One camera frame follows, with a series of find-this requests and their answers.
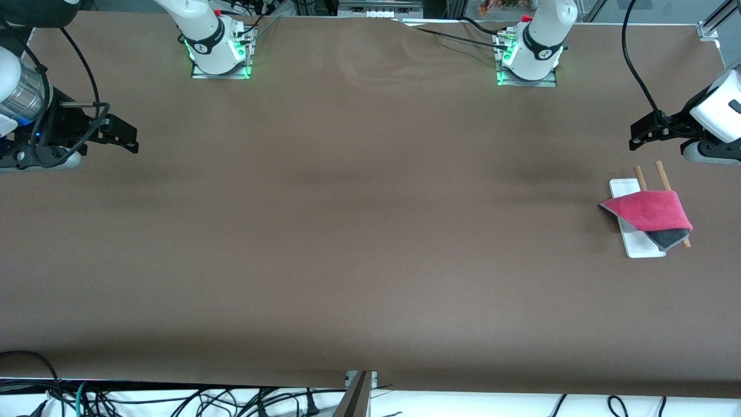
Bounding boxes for pink and grey towel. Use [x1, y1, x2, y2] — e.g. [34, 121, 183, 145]
[598, 190, 694, 252]

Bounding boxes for white rack with wooden rods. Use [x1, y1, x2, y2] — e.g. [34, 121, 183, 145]
[609, 160, 692, 259]

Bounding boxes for colourful background items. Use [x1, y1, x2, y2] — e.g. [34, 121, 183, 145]
[478, 0, 524, 15]

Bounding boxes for white power strip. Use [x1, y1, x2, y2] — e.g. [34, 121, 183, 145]
[339, 0, 423, 18]

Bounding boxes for brown table beam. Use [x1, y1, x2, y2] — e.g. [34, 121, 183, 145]
[333, 371, 374, 417]

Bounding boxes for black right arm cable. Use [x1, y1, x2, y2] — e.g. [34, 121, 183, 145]
[23, 26, 112, 170]

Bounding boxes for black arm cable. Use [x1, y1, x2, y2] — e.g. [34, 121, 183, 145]
[23, 26, 112, 170]
[621, 0, 666, 119]

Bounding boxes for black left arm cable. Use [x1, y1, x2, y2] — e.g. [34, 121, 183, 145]
[621, 0, 666, 119]

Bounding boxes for aluminium frame post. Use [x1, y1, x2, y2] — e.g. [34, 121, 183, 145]
[698, 0, 741, 41]

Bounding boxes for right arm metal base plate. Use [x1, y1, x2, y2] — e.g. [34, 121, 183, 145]
[191, 23, 255, 80]

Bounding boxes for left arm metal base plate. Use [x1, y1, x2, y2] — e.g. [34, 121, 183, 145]
[493, 26, 559, 87]

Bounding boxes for black cable across table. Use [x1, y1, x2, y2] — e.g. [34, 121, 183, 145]
[405, 17, 510, 50]

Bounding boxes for looped black cable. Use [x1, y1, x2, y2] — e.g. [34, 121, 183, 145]
[0, 350, 65, 417]

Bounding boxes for tangled black cables with plug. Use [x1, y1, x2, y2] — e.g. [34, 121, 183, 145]
[87, 387, 348, 417]

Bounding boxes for silver metal bracket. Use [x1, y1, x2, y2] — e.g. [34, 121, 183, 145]
[345, 371, 378, 390]

